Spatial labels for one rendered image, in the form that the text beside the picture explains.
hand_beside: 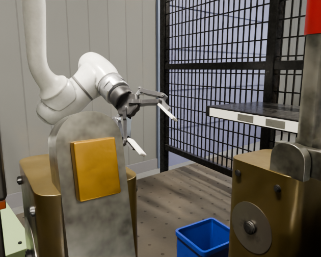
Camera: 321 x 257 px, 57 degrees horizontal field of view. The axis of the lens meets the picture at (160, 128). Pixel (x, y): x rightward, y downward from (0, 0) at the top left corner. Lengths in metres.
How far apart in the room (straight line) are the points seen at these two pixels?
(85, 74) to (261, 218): 0.81
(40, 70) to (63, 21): 1.87
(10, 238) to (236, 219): 0.60
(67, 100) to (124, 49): 2.13
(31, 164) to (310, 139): 0.21
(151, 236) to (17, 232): 0.33
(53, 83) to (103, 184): 0.83
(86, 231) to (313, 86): 0.19
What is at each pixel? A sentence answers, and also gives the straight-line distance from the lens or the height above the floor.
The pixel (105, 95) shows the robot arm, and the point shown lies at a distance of 0.95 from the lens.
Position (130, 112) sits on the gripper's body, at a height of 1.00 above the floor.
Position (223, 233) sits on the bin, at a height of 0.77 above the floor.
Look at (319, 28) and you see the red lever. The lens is 0.25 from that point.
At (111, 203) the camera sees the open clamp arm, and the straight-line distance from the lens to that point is 0.17.
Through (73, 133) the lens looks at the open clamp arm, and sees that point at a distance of 0.16.
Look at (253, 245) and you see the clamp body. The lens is 0.29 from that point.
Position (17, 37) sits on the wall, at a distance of 2.66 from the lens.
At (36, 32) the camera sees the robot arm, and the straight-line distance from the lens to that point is 0.92.
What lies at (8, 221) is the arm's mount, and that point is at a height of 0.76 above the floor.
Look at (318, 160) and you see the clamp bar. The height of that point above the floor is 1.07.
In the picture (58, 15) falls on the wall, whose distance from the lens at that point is 2.79.
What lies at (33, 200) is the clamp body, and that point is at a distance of 0.17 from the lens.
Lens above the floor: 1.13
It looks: 11 degrees down
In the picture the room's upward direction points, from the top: straight up
